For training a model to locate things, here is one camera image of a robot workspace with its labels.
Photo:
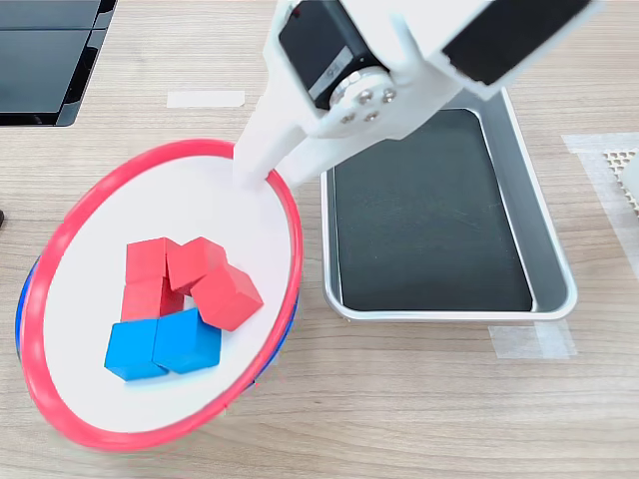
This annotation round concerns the pale perforated base plate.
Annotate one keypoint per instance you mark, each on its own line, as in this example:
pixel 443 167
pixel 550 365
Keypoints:
pixel 616 164

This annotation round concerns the steel tray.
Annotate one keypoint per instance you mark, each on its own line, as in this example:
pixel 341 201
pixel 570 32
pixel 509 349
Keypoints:
pixel 549 249

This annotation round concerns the red-rimmed white plate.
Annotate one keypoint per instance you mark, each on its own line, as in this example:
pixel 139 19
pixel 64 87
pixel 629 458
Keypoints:
pixel 100 224

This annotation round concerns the black glossy panel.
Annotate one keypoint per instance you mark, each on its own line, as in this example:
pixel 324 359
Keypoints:
pixel 40 70

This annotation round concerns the red cube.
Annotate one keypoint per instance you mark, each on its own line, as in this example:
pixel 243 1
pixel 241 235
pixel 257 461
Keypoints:
pixel 142 302
pixel 194 262
pixel 227 299
pixel 146 259

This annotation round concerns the blue cube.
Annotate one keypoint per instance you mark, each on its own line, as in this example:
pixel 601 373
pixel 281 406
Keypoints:
pixel 186 341
pixel 131 349

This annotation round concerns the clear tape strip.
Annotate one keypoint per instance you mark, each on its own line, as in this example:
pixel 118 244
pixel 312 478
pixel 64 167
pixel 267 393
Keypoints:
pixel 529 339
pixel 204 99

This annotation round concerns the blue-rimmed white plate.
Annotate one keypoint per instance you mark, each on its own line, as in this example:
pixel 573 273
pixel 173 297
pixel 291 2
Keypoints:
pixel 19 319

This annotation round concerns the black tray mat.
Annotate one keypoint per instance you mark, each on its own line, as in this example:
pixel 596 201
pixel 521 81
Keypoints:
pixel 424 224

